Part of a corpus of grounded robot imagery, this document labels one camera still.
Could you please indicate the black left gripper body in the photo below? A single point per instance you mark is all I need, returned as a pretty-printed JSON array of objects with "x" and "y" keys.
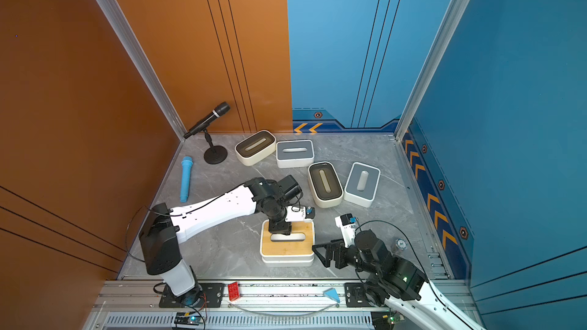
[{"x": 282, "y": 227}]

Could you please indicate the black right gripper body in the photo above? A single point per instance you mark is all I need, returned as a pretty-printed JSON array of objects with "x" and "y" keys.
[{"x": 350, "y": 257}]

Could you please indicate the white box bamboo lid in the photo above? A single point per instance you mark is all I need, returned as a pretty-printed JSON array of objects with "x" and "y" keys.
[{"x": 297, "y": 245}]

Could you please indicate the white box grey lid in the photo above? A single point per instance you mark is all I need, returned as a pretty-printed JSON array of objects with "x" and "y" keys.
[
  {"x": 287, "y": 262},
  {"x": 294, "y": 154},
  {"x": 362, "y": 184}
]

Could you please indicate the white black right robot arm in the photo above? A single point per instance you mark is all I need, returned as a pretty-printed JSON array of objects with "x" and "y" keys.
[{"x": 394, "y": 282}]

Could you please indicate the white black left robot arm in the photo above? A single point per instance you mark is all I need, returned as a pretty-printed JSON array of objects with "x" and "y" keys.
[{"x": 164, "y": 229}]

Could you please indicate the cream box brown lid right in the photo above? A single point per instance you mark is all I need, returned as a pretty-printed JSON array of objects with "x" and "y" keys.
[{"x": 325, "y": 186}]

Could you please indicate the cream box brown lid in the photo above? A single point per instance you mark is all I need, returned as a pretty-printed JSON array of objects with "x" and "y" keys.
[
  {"x": 256, "y": 148},
  {"x": 325, "y": 186}
]

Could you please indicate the right circuit board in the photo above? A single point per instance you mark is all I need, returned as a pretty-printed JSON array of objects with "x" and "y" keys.
[{"x": 386, "y": 320}]

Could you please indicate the circuit board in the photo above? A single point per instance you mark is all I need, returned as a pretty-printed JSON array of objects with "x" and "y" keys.
[
  {"x": 386, "y": 320},
  {"x": 189, "y": 320}
]

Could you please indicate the cream box brown lid rear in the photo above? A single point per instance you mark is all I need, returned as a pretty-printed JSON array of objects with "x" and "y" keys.
[{"x": 256, "y": 148}]

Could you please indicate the black microphone on stand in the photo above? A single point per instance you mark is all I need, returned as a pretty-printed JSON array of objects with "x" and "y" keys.
[{"x": 214, "y": 154}]

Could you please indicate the blue toy microphone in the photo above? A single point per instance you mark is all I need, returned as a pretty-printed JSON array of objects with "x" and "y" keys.
[{"x": 187, "y": 164}]

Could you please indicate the left circuit board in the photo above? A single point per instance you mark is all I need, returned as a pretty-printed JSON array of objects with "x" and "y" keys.
[{"x": 189, "y": 320}]

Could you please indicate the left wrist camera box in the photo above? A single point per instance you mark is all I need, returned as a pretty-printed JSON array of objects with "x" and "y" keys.
[{"x": 300, "y": 214}]

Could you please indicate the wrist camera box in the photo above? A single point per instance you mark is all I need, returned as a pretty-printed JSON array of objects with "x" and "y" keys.
[
  {"x": 300, "y": 214},
  {"x": 348, "y": 226}
]

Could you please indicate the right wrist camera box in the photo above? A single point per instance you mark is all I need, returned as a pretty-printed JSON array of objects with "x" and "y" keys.
[{"x": 348, "y": 226}]

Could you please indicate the blue triangular piece on rail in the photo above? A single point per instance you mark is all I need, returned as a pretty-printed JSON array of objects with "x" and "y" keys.
[{"x": 332, "y": 294}]

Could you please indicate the red block on rail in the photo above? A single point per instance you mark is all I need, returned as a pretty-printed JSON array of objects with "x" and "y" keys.
[{"x": 233, "y": 291}]

